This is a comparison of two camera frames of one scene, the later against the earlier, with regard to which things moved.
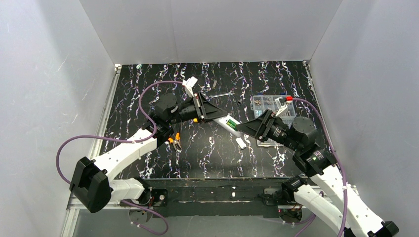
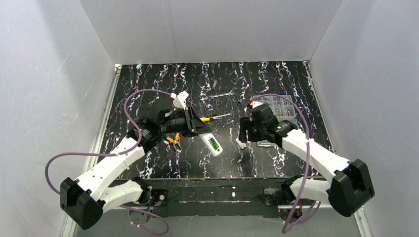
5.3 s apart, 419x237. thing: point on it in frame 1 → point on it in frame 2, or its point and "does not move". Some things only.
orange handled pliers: [176, 142] does not move
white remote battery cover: [240, 142] does not move
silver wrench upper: [230, 93] does not move
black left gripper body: [199, 106] → [190, 121]
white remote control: [230, 123] → [212, 143]
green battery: [232, 124] → [214, 143]
